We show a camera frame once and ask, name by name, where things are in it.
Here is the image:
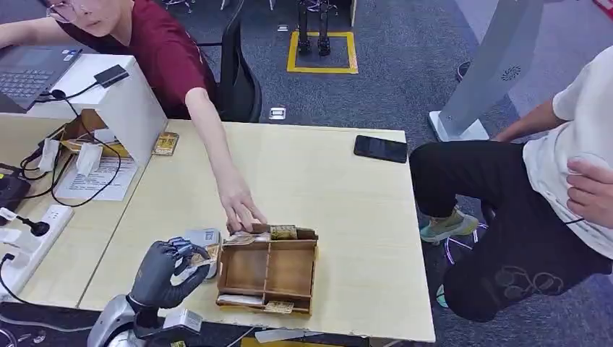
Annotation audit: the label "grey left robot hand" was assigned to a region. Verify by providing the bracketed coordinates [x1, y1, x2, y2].
[127, 236, 212, 310]

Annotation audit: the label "patterned playing card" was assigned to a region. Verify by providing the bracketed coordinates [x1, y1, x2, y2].
[189, 244, 222, 267]

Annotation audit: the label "grey pocket card reader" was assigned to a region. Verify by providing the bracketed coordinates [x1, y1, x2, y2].
[184, 228, 223, 284]

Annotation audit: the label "printed paper sheet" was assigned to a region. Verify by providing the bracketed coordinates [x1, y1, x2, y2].
[53, 155, 140, 202]

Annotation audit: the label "white power strip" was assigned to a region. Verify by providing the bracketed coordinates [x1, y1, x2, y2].
[0, 204, 74, 299]

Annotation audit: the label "cards in narrow box slot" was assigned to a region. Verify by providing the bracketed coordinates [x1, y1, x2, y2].
[216, 294, 296, 316]

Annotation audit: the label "black power plug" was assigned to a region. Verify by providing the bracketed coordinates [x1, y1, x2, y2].
[16, 215, 52, 238]

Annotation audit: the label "wooden card box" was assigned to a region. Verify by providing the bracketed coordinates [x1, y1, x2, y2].
[215, 223, 320, 317]

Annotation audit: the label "cards in wide box slot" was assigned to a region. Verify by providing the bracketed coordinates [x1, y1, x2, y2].
[223, 224, 299, 247]

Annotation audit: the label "black desk device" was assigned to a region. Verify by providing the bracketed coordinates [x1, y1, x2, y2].
[0, 161, 33, 215]

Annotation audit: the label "brown cardboard box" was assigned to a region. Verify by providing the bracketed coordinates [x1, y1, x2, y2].
[59, 108, 132, 160]

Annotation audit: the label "white box stand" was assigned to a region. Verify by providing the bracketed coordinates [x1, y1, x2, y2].
[27, 52, 168, 167]

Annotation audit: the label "black office chair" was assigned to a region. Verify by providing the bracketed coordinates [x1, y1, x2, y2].
[196, 0, 264, 124]

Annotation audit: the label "small black adapter box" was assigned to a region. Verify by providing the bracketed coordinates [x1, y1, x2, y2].
[93, 64, 131, 89]

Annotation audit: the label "person at the laptop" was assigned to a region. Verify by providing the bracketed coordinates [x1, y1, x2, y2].
[0, 0, 268, 235]

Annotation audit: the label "dark grey laptop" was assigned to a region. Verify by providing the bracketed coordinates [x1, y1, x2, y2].
[0, 45, 84, 114]

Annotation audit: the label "black smartphone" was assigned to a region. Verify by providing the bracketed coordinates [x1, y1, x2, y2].
[353, 134, 409, 165]

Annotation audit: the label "black robot legs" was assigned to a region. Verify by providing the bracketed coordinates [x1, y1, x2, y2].
[296, 0, 334, 57]

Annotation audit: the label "person on the side seat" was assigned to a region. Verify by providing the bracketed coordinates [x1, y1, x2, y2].
[408, 45, 613, 323]

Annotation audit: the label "black shoe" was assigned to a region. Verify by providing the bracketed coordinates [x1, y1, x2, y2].
[455, 59, 473, 83]

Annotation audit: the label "white floor stand pillar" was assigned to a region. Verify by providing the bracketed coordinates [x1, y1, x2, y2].
[428, 0, 548, 142]

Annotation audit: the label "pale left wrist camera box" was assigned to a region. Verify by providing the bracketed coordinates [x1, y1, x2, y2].
[162, 308, 204, 337]

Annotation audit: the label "white cable tag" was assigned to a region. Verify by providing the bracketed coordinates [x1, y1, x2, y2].
[74, 142, 104, 176]
[38, 138, 61, 174]

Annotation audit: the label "black looping cable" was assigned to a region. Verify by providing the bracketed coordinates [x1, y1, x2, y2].
[20, 80, 123, 208]

